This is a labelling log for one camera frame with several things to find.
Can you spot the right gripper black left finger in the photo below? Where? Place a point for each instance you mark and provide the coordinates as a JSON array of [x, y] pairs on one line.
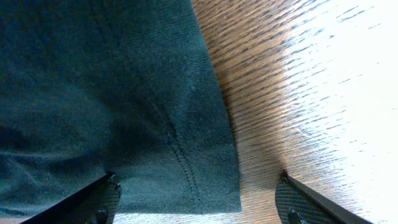
[[96, 203]]

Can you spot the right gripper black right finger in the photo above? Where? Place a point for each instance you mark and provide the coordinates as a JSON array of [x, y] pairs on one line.
[[299, 204]]

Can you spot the dark teal t-shirt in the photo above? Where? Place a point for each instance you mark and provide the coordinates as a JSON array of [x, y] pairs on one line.
[[122, 86]]

